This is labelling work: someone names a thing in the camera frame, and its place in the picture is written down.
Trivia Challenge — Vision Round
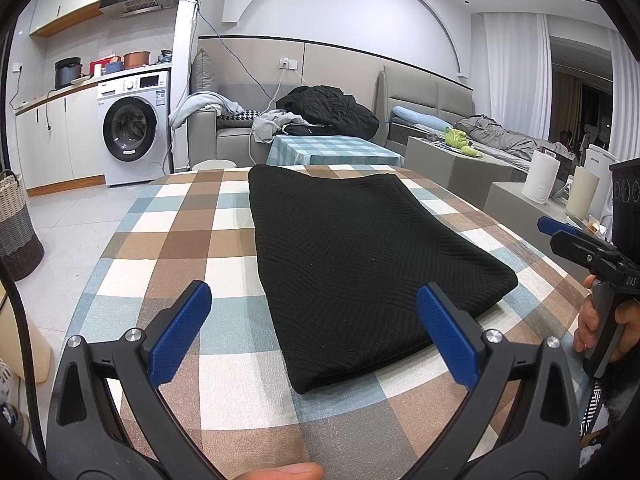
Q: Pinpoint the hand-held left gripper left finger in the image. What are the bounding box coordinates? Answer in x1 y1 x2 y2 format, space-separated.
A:
47 280 221 480

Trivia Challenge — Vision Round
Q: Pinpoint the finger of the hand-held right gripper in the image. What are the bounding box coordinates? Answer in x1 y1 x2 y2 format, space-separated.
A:
538 216 582 239
550 233 626 282

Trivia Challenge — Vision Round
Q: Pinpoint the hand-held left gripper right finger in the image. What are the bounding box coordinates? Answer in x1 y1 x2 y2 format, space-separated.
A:
410 281 581 480

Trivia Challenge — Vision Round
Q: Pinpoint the black knit sweater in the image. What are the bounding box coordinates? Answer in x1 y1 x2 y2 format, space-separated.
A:
248 164 519 395

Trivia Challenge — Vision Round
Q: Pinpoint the person's right forearm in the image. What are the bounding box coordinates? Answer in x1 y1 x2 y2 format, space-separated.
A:
600 355 640 416

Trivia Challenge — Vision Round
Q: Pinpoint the person's right hand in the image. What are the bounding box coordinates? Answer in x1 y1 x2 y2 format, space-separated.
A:
572 274 640 363

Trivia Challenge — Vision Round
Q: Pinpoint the person's left hand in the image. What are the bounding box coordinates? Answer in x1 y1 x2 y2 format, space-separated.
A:
234 462 325 480

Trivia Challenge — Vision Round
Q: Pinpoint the low beige side table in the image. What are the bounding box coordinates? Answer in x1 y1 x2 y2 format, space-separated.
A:
482 182 616 261

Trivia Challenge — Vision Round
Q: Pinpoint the cream cylinder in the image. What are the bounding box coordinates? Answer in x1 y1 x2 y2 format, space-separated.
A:
566 166 600 218

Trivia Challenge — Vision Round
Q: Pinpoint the paper towel roll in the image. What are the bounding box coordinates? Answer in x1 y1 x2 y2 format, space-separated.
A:
522 149 561 204

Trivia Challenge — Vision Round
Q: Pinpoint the white appliance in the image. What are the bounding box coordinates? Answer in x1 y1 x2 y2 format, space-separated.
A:
585 144 621 221

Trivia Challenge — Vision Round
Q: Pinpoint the brown blue plaid tablecloth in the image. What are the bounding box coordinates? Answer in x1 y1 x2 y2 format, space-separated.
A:
65 162 603 480

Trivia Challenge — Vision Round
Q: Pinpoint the grey duvet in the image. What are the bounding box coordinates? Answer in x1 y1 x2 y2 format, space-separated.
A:
455 115 576 161

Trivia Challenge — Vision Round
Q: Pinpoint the green toy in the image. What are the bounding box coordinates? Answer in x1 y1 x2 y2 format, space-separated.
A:
444 127 482 159

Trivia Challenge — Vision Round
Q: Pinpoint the beige trash bin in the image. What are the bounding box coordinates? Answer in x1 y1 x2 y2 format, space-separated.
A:
0 295 52 383

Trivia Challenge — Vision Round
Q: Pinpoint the white curtain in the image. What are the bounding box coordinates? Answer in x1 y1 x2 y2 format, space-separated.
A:
482 12 553 143

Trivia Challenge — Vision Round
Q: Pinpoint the blue pillow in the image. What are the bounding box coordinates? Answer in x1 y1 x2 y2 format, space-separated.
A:
392 106 453 131

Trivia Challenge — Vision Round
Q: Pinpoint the bed with beige headboard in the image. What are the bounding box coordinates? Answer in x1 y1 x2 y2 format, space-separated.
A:
375 65 581 171

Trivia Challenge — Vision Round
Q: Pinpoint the green white sneaker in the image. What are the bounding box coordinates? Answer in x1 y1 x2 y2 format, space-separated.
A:
4 400 32 443

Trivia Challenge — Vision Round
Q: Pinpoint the woven laundry basket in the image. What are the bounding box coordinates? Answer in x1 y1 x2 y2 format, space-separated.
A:
0 170 45 282

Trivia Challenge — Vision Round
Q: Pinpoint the grey sofa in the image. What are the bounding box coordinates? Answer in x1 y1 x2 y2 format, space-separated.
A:
189 49 281 171

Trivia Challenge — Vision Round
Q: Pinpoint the white washing machine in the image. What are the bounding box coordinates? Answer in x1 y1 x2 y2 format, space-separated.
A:
97 71 172 188

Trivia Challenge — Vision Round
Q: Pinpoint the small table with blue plaid cloth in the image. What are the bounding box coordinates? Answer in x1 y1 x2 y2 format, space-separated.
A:
265 135 404 168

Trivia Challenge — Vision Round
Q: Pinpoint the houndstooth cushion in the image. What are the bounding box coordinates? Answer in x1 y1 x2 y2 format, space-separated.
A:
217 110 261 124

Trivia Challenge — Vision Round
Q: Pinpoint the grey garment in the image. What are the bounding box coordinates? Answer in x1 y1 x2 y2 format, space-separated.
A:
250 109 306 143

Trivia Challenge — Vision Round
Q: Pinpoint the white base cabinet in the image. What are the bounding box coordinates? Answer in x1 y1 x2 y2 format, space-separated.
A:
15 85 106 196

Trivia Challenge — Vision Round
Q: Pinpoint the light grey blanket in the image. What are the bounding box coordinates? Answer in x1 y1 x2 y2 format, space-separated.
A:
169 92 246 129

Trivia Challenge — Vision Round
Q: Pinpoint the black puffer jacket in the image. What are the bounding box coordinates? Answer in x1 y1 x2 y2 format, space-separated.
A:
276 85 380 141

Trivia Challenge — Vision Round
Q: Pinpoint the grey sofa cushion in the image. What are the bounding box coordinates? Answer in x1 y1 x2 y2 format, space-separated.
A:
192 49 219 96

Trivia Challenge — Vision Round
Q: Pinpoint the black cooking pot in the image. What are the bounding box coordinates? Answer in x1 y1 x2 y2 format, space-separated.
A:
54 57 83 90

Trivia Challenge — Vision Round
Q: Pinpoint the silver range hood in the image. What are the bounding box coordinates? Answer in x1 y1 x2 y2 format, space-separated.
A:
99 0 183 20

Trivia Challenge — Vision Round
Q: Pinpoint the black cable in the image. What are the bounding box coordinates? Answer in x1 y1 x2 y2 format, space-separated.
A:
0 262 47 461

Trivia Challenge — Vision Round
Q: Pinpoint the blue cable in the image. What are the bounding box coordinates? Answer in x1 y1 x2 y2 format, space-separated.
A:
137 0 281 106

